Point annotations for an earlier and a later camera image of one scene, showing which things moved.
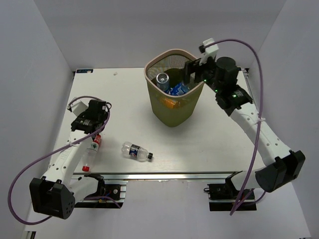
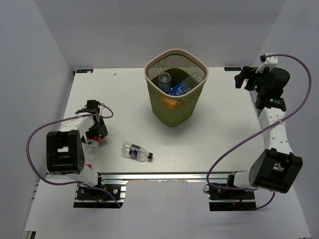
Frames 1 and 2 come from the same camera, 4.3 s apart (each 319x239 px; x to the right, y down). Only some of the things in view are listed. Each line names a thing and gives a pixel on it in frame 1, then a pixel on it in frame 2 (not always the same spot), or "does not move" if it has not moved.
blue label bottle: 178,89 does not move
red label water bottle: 91,153 does not move
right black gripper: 189,66 to 247,73
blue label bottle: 163,81 does not move
